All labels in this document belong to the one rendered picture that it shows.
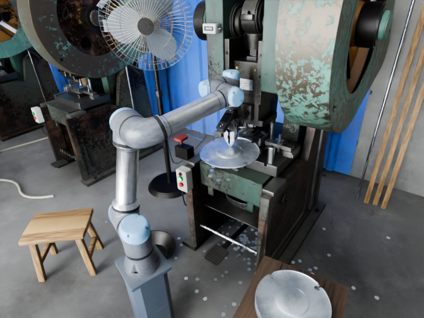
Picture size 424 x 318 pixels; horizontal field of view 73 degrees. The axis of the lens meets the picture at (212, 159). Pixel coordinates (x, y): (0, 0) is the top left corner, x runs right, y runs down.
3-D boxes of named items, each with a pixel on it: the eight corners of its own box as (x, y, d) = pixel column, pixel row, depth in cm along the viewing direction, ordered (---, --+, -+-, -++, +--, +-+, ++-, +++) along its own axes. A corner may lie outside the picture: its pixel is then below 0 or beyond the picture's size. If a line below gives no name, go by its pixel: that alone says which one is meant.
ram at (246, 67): (253, 124, 141) (256, 61, 126) (228, 118, 149) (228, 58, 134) (270, 113, 153) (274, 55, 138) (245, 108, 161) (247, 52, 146)
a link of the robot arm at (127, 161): (117, 242, 120) (120, 115, 99) (106, 222, 131) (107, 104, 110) (144, 235, 127) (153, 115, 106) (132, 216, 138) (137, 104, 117)
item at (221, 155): (188, 149, 144) (188, 147, 144) (235, 132, 157) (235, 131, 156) (221, 176, 123) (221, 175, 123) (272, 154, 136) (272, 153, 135)
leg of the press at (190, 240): (195, 252, 187) (183, 123, 143) (182, 244, 194) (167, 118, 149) (263, 184, 250) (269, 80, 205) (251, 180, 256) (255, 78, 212)
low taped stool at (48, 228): (105, 246, 195) (93, 207, 178) (97, 276, 174) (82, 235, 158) (52, 252, 192) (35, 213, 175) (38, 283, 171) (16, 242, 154)
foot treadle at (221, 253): (217, 270, 160) (217, 264, 158) (203, 262, 166) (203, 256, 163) (267, 213, 201) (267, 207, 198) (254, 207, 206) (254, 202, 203)
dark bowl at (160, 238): (152, 282, 168) (150, 274, 165) (120, 259, 184) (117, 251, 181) (186, 250, 189) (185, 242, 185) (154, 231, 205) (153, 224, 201)
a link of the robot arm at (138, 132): (125, 135, 91) (245, 80, 109) (115, 124, 99) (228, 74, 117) (137, 164, 98) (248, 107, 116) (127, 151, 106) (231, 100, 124)
